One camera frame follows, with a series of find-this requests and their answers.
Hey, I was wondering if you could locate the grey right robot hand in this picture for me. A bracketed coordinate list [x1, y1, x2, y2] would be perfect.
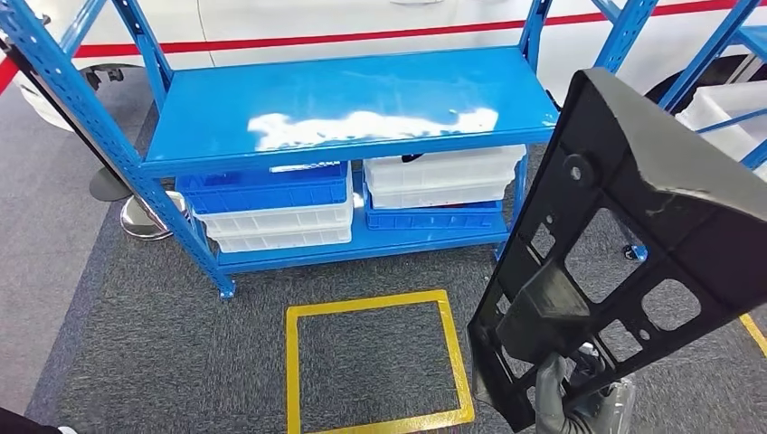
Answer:
[535, 344, 637, 434]

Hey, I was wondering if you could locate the black plastic plate bracket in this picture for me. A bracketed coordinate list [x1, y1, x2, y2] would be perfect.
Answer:
[467, 67, 767, 434]

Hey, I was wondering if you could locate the blue metal shelf rack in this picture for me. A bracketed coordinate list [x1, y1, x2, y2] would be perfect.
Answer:
[622, 0, 767, 263]
[0, 0, 663, 301]

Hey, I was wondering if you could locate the yellow floor tape square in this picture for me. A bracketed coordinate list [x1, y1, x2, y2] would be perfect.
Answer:
[285, 288, 476, 434]
[738, 312, 767, 359]

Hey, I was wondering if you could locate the blue plastic crate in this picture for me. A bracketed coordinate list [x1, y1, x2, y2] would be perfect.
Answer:
[363, 185, 505, 231]
[175, 160, 351, 215]

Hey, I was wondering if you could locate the white car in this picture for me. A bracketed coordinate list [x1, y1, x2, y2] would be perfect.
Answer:
[12, 0, 767, 133]

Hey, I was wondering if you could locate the red barrier belt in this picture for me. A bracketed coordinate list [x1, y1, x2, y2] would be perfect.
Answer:
[0, 56, 19, 94]
[74, 0, 741, 60]

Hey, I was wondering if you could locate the person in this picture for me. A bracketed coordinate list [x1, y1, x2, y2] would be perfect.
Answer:
[0, 407, 79, 434]

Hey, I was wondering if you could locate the black stanchion post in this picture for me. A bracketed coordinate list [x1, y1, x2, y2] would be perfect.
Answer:
[0, 14, 134, 203]

